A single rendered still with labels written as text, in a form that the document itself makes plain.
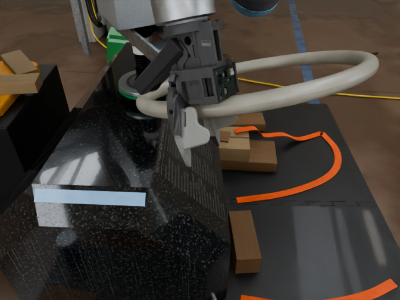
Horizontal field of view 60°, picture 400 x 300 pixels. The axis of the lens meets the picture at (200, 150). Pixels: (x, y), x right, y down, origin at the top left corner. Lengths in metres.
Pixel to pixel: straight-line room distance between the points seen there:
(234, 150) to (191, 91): 1.69
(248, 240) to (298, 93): 1.32
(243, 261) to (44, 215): 0.97
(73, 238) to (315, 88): 0.82
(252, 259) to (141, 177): 0.85
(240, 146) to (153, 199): 1.27
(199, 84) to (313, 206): 1.73
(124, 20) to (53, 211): 0.62
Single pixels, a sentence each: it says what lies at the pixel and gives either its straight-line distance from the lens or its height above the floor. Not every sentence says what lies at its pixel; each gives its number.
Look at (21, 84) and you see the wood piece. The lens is 1.73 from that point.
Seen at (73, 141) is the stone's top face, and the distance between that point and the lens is 1.23.
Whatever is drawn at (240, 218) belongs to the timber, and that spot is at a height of 0.13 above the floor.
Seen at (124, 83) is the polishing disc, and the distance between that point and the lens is 1.41.
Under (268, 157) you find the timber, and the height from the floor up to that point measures 0.09.
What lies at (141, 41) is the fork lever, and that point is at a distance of 1.15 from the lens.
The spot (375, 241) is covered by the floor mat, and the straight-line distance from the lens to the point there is 2.13.
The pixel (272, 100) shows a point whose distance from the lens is 0.52.
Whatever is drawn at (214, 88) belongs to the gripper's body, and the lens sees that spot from 0.49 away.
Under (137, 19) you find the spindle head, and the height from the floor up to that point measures 1.18.
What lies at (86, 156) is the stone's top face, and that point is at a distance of 1.16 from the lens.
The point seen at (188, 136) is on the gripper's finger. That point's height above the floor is 1.24.
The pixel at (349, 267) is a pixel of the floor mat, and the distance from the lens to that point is 1.97.
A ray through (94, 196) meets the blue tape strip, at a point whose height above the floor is 0.83.
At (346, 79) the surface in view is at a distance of 0.58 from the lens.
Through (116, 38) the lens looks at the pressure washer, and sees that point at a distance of 2.97.
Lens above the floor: 1.56
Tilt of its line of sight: 39 degrees down
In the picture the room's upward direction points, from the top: straight up
